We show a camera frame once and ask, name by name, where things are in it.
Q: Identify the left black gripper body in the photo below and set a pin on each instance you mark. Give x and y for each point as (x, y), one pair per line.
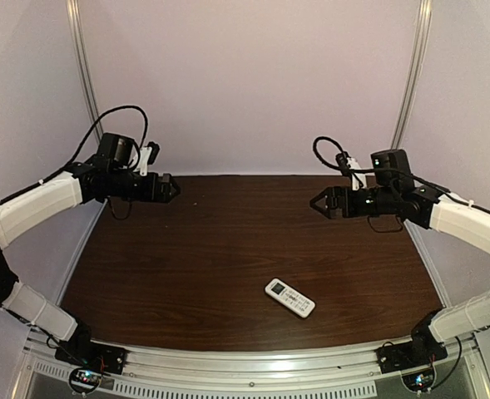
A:
(161, 188)

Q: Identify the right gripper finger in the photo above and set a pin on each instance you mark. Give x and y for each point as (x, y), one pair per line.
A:
(327, 213)
(321, 200)

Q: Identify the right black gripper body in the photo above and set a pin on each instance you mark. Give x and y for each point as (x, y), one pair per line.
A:
(333, 202)

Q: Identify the white remote control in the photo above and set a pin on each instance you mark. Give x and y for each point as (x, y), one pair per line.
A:
(290, 298)

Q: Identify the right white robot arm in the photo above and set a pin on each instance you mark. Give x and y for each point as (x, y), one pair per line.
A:
(390, 188)

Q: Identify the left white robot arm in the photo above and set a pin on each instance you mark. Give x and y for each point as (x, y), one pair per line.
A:
(119, 169)

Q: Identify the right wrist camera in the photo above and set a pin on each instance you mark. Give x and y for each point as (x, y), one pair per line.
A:
(348, 166)

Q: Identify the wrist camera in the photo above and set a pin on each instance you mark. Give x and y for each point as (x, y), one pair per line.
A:
(348, 166)
(145, 157)

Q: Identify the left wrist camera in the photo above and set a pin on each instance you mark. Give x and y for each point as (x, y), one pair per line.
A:
(145, 157)

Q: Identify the front aluminium rail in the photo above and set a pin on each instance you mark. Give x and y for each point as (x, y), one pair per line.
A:
(351, 371)

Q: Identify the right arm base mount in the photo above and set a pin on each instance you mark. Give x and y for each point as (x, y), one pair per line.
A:
(415, 364)

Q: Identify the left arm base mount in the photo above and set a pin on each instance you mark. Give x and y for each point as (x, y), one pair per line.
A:
(93, 371)

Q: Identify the left aluminium frame post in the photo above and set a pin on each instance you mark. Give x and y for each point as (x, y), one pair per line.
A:
(74, 18)

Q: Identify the aluminium frame post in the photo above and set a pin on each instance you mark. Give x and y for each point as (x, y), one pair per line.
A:
(422, 30)
(74, 18)

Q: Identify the right aluminium frame post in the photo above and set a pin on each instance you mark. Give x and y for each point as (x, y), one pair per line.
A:
(422, 30)

